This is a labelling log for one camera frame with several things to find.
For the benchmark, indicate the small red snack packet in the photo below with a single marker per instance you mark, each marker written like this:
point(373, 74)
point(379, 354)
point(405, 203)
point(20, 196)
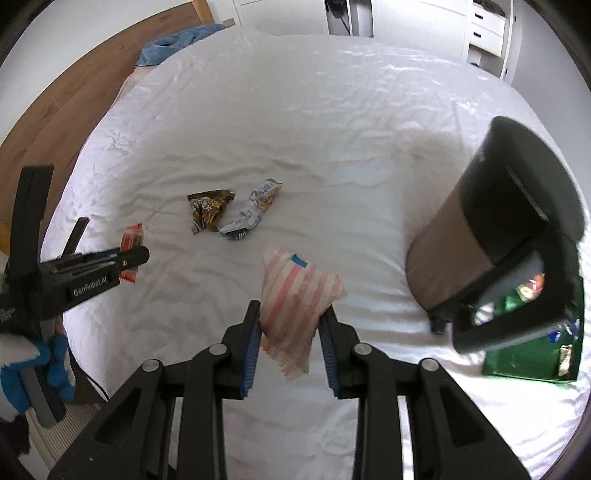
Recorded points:
point(133, 237)

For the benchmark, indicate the white wardrobe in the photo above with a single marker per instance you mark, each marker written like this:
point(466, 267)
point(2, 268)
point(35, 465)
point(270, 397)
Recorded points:
point(415, 18)

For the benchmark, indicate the brown snack packet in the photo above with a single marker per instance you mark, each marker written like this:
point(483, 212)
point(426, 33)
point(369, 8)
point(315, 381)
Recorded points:
point(210, 210)

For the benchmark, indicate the green tray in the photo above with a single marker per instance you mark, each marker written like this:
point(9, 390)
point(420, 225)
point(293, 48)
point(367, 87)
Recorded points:
point(517, 364)

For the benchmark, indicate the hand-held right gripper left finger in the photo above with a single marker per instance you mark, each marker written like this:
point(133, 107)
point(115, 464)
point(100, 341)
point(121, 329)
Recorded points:
point(249, 350)

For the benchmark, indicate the wooden headboard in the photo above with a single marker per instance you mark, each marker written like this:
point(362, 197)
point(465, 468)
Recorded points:
point(69, 92)

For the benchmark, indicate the pink striped snack packet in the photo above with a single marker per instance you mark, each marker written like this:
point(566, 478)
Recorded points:
point(295, 295)

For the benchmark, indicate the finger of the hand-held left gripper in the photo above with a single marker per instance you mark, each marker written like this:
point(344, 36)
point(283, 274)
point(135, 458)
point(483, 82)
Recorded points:
point(131, 257)
point(76, 235)

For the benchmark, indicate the blue towel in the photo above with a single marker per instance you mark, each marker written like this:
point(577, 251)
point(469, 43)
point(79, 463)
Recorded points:
point(175, 44)

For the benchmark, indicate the person's left hand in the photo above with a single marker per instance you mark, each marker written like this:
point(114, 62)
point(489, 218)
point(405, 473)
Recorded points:
point(60, 369)

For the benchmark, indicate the white and blue snack packet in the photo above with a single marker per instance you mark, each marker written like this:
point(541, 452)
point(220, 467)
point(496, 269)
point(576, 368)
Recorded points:
point(251, 212)

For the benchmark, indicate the dark hanging clothes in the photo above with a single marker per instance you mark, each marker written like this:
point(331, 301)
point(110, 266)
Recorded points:
point(337, 14)

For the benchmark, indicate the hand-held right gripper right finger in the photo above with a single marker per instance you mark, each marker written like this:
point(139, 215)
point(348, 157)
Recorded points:
point(330, 355)

